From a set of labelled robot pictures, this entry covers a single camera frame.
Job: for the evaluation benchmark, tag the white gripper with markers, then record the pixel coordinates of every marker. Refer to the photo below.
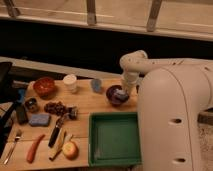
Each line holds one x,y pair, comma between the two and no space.
129,81

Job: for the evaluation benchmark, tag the light blue towel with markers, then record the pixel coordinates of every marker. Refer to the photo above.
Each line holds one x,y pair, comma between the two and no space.
121,95

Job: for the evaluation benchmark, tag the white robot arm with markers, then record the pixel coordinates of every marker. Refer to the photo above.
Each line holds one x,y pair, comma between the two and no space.
172,92

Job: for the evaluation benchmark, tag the purple bowl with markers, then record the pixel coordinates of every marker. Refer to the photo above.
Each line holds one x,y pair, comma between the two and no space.
110,95

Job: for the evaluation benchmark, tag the red bowl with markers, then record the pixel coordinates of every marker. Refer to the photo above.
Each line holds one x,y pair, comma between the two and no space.
44,86

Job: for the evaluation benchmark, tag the small blue cup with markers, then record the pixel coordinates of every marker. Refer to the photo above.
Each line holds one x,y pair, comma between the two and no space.
96,85

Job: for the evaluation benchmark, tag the white paper cup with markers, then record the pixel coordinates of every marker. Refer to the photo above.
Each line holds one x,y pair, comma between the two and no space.
70,82

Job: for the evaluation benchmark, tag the green plastic tray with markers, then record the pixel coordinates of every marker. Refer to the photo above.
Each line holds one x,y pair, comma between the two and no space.
113,139

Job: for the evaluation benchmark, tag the dark small jar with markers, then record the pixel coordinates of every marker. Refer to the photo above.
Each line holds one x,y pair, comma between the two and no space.
72,112

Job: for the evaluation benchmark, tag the bunch of dark grapes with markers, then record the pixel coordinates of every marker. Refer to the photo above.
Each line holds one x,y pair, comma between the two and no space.
57,108

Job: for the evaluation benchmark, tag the red yellow apple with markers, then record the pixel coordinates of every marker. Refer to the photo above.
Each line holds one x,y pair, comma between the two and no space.
70,150

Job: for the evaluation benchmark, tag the small metal tin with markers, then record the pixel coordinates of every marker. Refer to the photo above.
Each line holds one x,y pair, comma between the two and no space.
31,105

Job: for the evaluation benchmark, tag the blue sponge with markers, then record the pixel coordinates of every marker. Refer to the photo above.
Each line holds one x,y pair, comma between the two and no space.
39,120

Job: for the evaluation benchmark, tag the silver fork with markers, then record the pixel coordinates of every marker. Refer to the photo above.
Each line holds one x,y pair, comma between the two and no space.
16,139

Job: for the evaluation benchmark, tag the orange carrot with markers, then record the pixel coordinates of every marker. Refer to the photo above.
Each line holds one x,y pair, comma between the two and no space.
32,150

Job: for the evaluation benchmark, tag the black handled knife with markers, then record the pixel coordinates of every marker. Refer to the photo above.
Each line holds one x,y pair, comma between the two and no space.
55,132

